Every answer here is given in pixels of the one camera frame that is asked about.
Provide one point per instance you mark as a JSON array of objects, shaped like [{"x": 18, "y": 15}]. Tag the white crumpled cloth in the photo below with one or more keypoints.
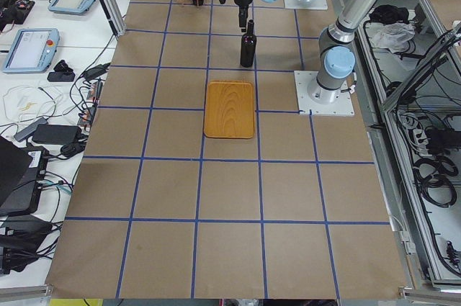
[{"x": 394, "y": 37}]

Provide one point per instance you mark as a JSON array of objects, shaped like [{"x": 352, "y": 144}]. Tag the black laptop computer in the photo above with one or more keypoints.
[{"x": 22, "y": 169}]

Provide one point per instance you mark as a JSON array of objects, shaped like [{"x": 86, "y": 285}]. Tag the small black stand device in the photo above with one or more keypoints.
[{"x": 62, "y": 72}]

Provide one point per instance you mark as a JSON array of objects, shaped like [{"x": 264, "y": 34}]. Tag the black power adapter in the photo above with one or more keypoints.
[{"x": 56, "y": 134}]

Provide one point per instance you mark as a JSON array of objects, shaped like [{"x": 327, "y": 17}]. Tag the wooden tray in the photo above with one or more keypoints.
[{"x": 229, "y": 110}]

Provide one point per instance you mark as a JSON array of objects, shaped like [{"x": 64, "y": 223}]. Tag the blue teach pendant lower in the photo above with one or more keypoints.
[{"x": 32, "y": 51}]

